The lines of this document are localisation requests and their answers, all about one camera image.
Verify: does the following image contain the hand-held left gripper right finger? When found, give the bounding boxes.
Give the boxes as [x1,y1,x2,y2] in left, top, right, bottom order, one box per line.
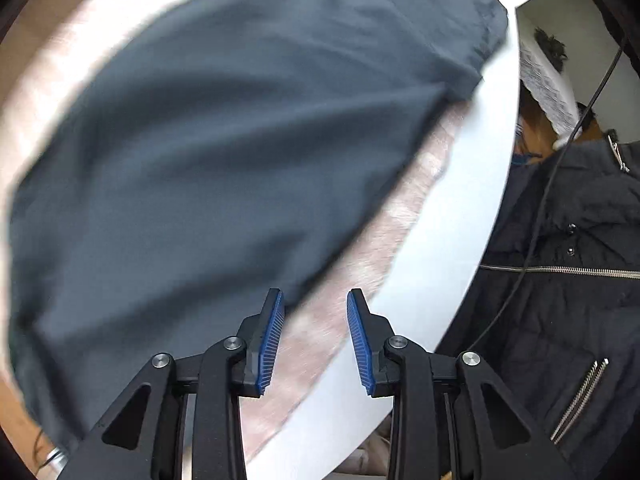
[346,288,581,480]

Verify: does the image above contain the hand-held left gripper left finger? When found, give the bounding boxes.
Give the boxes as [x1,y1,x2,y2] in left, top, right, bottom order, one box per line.
[62,287,286,480]

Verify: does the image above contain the dark grey pants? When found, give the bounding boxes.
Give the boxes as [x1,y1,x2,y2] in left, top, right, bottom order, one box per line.
[7,0,510,456]

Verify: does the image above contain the pink plaid cloth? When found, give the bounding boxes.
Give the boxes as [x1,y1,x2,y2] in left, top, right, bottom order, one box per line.
[0,0,481,466]

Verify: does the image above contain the black quilted jacket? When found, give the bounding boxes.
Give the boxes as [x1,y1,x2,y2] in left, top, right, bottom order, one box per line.
[435,137,640,480]

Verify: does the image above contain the brown wooden furniture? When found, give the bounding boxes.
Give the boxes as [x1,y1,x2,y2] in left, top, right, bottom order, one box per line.
[515,85,616,161]

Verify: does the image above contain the white lace cloth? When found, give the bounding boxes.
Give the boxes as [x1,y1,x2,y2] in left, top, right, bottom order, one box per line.
[519,47,581,136]

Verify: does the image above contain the dark fuzzy object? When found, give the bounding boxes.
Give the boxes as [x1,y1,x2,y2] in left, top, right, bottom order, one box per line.
[534,27,568,68]

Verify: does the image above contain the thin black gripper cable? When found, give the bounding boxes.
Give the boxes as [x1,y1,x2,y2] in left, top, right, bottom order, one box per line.
[467,35,628,351]

